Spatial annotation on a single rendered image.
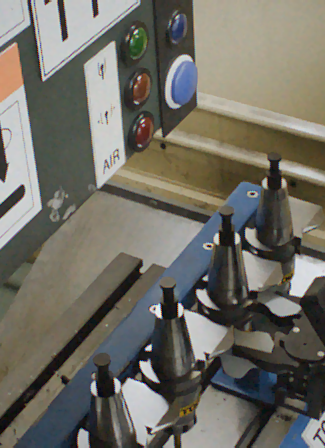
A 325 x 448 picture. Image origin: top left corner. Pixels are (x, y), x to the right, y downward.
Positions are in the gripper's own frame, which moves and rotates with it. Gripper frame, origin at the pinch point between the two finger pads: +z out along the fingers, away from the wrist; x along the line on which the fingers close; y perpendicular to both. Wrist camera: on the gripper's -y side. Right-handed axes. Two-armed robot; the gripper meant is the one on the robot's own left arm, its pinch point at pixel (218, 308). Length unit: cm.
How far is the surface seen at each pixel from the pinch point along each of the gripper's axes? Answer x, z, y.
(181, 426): -12.3, -2.5, 5.2
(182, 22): -22, -9, -45
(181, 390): -13.2, -3.1, -1.2
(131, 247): 43, 40, 38
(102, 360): -22.4, -1.1, -12.5
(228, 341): -5.4, -4.1, -1.6
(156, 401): -15.8, -1.9, -1.5
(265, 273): 5.3, -2.8, -1.9
